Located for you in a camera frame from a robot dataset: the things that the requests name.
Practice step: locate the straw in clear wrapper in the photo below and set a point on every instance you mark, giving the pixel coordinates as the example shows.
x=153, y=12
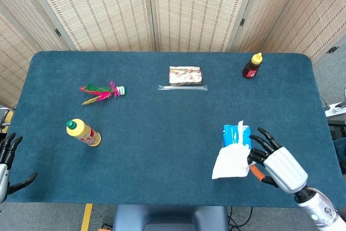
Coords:
x=183, y=88

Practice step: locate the woven bamboo folding screen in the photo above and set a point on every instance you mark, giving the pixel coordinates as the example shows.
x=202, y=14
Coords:
x=108, y=12

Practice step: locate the black screen hinge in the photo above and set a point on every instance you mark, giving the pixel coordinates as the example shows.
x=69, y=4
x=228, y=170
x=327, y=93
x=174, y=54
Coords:
x=57, y=32
x=242, y=22
x=332, y=49

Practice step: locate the yellow bottle with red label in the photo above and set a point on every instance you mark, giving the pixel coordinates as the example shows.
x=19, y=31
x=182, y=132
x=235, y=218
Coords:
x=85, y=133

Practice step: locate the black and silver left hand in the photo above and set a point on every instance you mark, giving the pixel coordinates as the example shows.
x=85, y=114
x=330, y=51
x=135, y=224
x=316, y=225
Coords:
x=6, y=152

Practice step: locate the white power strip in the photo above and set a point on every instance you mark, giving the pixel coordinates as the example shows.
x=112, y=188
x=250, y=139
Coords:
x=336, y=108

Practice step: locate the colourful feather shuttlecock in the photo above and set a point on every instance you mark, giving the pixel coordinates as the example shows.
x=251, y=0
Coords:
x=104, y=90

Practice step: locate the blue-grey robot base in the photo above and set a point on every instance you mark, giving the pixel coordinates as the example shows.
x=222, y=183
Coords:
x=170, y=217

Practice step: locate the black and silver right hand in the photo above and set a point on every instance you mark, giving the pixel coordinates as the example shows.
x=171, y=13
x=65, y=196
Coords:
x=286, y=168

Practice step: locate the blue table cloth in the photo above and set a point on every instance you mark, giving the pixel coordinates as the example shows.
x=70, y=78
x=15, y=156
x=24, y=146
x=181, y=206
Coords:
x=162, y=133

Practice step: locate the honey bottle with yellow cap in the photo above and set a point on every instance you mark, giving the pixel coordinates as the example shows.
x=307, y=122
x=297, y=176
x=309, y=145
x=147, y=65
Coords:
x=251, y=68

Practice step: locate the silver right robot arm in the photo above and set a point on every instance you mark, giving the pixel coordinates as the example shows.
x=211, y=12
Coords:
x=320, y=210

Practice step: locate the wrapped snack package red print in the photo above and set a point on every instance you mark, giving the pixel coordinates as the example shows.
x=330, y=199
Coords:
x=185, y=75

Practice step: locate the metal chair with yellow seat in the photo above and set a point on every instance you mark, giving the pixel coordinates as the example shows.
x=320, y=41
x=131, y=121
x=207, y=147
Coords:
x=6, y=120

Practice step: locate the blue tissue pack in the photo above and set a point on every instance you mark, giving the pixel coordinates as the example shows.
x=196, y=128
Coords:
x=229, y=163
x=229, y=136

